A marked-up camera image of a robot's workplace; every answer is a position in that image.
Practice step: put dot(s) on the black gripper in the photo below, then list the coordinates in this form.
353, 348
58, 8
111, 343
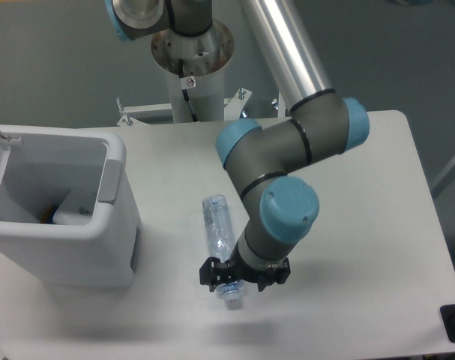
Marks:
214, 273

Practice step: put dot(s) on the crushed clear plastic bottle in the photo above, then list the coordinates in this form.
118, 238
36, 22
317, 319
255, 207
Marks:
221, 242

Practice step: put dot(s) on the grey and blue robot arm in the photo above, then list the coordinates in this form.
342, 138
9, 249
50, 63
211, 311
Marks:
260, 161

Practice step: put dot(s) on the blue box in trash can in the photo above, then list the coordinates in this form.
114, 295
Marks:
48, 216

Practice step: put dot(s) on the white trash can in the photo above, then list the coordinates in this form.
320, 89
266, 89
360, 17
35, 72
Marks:
41, 172

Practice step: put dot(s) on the white base bracket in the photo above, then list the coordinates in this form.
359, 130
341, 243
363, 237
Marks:
144, 114
278, 105
234, 106

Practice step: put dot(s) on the white far right base bracket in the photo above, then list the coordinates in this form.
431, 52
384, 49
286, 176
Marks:
278, 105

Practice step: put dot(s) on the white left base bracket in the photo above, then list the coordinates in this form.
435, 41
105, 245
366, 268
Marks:
144, 114

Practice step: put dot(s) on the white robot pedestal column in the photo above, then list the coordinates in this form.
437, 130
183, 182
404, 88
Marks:
195, 68

